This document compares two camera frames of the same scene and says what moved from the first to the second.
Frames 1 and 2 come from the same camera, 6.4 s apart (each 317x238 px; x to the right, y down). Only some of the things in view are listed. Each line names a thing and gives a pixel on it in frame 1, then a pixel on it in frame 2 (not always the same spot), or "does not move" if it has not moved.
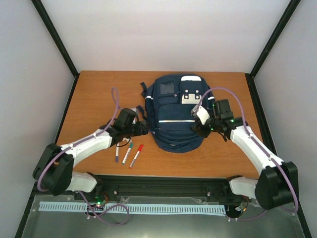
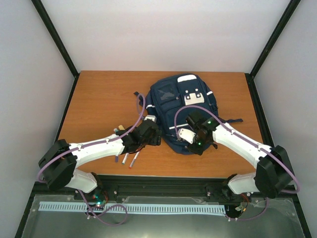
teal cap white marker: [127, 153] does not move
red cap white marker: [135, 156] does not move
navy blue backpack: [170, 98] does not move
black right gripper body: [205, 133] to [200, 148]
